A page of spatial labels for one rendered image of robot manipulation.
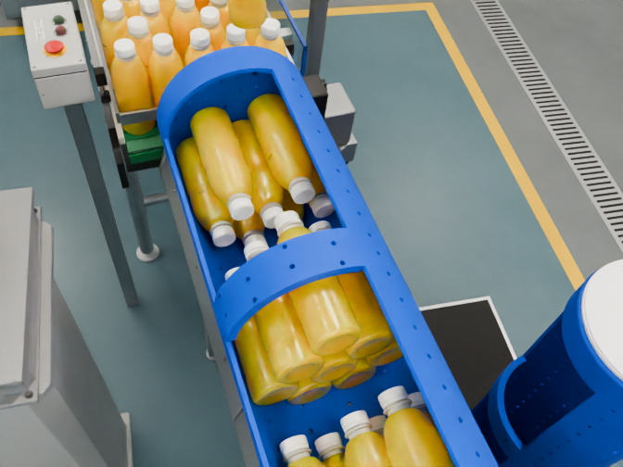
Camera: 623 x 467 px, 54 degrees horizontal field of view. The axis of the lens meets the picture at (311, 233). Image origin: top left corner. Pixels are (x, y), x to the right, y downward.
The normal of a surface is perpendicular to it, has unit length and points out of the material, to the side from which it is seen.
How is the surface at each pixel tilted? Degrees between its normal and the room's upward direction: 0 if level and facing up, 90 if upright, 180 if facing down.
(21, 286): 4
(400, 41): 0
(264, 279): 34
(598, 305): 0
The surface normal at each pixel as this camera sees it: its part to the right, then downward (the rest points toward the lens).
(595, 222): 0.10, -0.57
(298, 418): 0.44, -0.62
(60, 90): 0.34, 0.79
